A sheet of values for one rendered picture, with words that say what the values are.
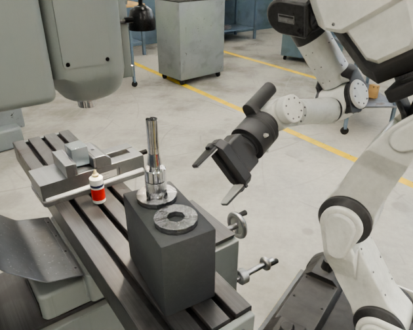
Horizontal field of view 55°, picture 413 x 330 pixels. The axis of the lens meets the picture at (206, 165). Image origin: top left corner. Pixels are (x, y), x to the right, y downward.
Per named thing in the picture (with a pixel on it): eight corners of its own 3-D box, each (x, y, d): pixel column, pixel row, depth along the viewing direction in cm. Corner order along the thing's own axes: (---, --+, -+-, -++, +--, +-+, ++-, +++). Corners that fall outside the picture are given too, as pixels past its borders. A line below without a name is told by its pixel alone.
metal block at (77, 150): (82, 156, 130) (80, 139, 127) (90, 163, 126) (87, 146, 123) (67, 160, 127) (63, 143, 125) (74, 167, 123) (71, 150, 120)
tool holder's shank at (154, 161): (144, 166, 85) (140, 118, 79) (158, 162, 86) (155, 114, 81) (151, 172, 82) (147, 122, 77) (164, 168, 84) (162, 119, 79)
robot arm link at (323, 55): (339, 98, 119) (301, 35, 112) (378, 88, 108) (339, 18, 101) (322, 122, 114) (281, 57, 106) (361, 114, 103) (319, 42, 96)
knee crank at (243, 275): (271, 258, 164) (273, 247, 161) (282, 266, 160) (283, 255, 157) (231, 280, 153) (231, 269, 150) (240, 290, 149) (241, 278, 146)
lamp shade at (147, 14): (160, 28, 108) (160, 4, 105) (142, 32, 103) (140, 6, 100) (142, 26, 111) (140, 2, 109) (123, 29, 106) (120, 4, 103)
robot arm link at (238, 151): (229, 188, 91) (257, 156, 97) (257, 188, 83) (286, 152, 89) (198, 146, 87) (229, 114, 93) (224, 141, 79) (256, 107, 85)
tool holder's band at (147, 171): (140, 170, 85) (139, 165, 85) (159, 164, 88) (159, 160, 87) (150, 179, 82) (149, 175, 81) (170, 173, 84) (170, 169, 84)
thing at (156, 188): (142, 191, 88) (140, 170, 85) (160, 185, 90) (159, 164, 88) (151, 201, 85) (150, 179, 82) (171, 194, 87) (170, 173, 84)
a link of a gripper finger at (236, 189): (227, 203, 83) (243, 183, 86) (218, 203, 85) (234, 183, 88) (231, 208, 83) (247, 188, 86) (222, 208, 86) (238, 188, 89)
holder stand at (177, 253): (173, 241, 104) (170, 175, 95) (216, 296, 87) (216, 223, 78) (130, 256, 99) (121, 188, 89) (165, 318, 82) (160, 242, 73)
